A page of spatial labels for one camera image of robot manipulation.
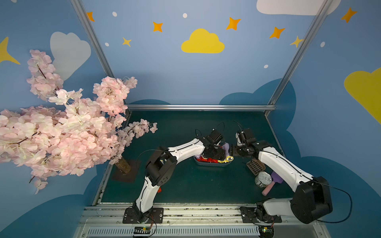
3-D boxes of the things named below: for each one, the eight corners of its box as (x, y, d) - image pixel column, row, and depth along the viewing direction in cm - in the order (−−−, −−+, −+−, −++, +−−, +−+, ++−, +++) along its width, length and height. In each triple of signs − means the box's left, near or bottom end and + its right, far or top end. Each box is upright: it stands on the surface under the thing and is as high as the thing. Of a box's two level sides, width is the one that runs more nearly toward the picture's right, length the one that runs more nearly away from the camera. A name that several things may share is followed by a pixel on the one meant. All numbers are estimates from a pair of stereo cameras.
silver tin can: (253, 183, 87) (256, 180, 82) (258, 173, 91) (261, 169, 86) (264, 190, 84) (269, 187, 80) (269, 179, 88) (273, 176, 84)
